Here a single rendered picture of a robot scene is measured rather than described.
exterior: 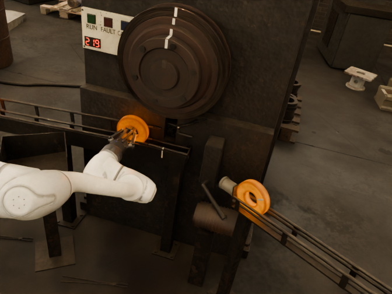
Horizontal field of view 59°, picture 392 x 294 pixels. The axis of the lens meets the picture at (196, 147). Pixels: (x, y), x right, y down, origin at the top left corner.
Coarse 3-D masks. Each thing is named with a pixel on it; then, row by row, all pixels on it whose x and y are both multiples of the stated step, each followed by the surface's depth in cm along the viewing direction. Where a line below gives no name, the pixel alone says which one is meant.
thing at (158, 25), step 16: (160, 16) 132; (144, 32) 134; (160, 32) 131; (176, 32) 130; (192, 32) 130; (128, 48) 140; (192, 48) 132; (208, 48) 132; (128, 64) 144; (208, 64) 134; (128, 80) 148; (208, 80) 137; (208, 96) 142; (176, 112) 150
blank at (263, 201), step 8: (240, 184) 146; (248, 184) 142; (256, 184) 140; (240, 192) 147; (248, 192) 148; (256, 192) 140; (264, 192) 139; (248, 200) 147; (264, 200) 138; (256, 208) 143; (264, 208) 139
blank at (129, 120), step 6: (120, 120) 164; (126, 120) 163; (132, 120) 162; (138, 120) 162; (120, 126) 166; (126, 126) 165; (132, 126) 164; (138, 126) 163; (144, 126) 163; (138, 132) 165; (144, 132) 164; (138, 138) 167; (144, 138) 166
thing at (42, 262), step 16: (16, 144) 159; (32, 144) 162; (48, 144) 164; (64, 144) 167; (0, 160) 143; (16, 160) 162; (32, 160) 163; (48, 160) 163; (64, 160) 164; (48, 224) 175; (48, 240) 181; (64, 240) 199; (48, 256) 189; (64, 256) 191
